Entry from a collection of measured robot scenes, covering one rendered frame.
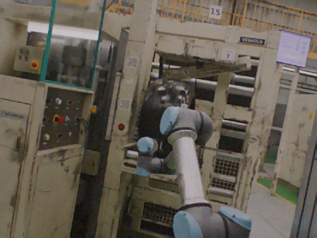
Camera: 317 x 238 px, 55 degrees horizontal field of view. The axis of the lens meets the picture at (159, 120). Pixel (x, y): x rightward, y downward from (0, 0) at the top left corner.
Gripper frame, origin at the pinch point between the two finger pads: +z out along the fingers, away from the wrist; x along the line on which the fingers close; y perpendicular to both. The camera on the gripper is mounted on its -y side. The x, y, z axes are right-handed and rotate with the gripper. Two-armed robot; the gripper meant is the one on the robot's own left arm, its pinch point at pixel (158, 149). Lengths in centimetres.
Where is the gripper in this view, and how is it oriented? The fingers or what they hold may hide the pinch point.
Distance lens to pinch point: 182.3
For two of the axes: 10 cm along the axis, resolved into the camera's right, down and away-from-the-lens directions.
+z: 2.0, 1.1, 9.7
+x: -9.6, -1.8, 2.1
